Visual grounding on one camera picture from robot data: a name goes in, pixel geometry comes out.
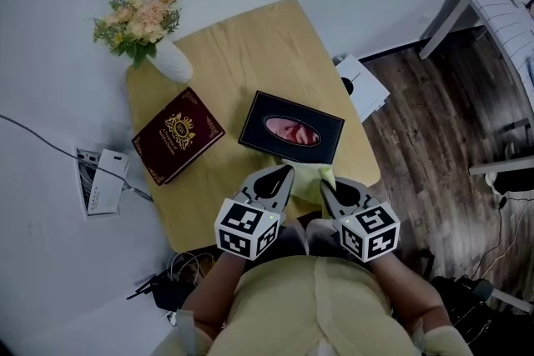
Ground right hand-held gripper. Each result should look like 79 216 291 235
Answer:
320 177 402 264

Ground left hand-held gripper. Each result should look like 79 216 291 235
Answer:
214 164 296 262

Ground pale yellow cloth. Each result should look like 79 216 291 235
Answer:
270 153 337 208

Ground black tissue box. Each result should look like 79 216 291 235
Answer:
237 90 346 167

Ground person's right forearm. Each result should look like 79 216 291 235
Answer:
369 258 451 337

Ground person's left forearm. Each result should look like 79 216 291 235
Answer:
181 252 245 341

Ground white floor box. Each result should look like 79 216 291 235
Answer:
335 55 391 123

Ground white wiring box cover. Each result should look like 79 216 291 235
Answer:
85 148 131 218

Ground person's legs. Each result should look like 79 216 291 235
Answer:
277 218 350 262

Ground maroon book with gold print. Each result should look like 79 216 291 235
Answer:
131 86 226 187

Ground person's pale yellow top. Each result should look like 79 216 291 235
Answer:
152 256 475 356

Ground black router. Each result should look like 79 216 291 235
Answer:
126 273 197 312

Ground black device with grey tube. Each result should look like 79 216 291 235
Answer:
429 274 534 347

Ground white textured vase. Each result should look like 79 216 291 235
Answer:
148 40 194 83

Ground black bag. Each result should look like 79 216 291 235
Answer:
486 168 534 195

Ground peach and yellow flower bouquet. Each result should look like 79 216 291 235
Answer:
91 0 189 70

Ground white desk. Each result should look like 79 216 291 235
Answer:
419 0 534 176

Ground tangle of cables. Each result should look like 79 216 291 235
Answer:
166 250 218 288

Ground black floor cable with plug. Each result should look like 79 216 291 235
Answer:
471 195 534 280

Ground open wall wiring box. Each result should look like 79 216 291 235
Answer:
74 145 103 218

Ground grey wall cable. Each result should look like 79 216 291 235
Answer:
0 114 154 203

